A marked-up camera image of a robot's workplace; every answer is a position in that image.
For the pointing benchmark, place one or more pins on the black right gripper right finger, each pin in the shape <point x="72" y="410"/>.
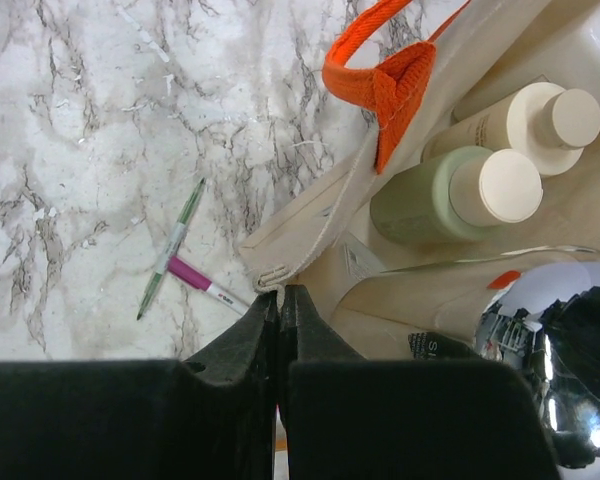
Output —
<point x="351" y="418"/>

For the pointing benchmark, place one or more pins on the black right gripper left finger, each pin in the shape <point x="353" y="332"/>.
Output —
<point x="211" y="416"/>

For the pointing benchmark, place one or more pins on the silver chrome bottle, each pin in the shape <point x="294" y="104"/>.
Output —
<point x="530" y="350"/>

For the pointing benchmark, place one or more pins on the green bottle white cap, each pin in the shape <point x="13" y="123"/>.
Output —
<point x="463" y="195"/>

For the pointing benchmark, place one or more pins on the cream floral canvas bag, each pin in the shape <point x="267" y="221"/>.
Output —
<point x="325" y="240"/>

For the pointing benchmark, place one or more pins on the beige bottle beige cap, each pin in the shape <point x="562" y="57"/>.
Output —
<point x="545" y="122"/>

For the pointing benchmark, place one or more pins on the white square bottle dark cap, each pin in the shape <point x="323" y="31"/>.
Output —
<point x="561" y="45"/>

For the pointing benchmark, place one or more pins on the pink white pen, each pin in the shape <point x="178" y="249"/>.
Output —
<point x="192" y="277"/>

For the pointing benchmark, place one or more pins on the silver pen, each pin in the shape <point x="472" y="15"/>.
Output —
<point x="173" y="242"/>

